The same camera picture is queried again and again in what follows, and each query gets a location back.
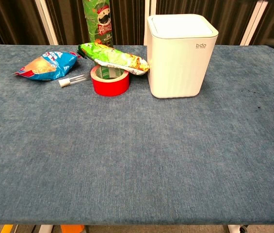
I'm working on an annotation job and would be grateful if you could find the blue table cloth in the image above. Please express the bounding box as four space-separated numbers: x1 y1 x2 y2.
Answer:
0 44 274 226

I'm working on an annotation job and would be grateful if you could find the red tape roll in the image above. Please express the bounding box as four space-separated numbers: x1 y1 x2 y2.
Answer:
90 64 130 97

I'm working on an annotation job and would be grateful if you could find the green snack bag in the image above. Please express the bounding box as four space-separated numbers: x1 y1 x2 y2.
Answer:
76 42 150 76

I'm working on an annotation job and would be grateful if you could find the white plastic trash bin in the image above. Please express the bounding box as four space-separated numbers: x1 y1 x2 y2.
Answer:
146 14 219 99

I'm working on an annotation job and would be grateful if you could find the clear tube with white cap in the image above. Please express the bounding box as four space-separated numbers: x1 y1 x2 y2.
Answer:
58 74 91 88

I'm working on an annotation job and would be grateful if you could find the green Pringles can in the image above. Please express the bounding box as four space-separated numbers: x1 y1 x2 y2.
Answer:
82 0 114 48

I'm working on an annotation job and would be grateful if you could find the blue snack bag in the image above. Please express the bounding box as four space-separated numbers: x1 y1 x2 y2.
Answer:
14 50 81 82

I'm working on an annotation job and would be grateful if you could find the orange object under table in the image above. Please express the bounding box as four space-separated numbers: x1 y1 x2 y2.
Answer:
60 224 85 233

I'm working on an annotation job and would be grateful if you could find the dark pleated curtain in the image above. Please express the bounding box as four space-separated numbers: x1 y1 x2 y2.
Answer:
0 0 274 46

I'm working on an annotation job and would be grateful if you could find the white frame post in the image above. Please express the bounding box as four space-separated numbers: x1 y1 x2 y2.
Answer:
240 0 269 46
143 0 157 46
34 0 59 46

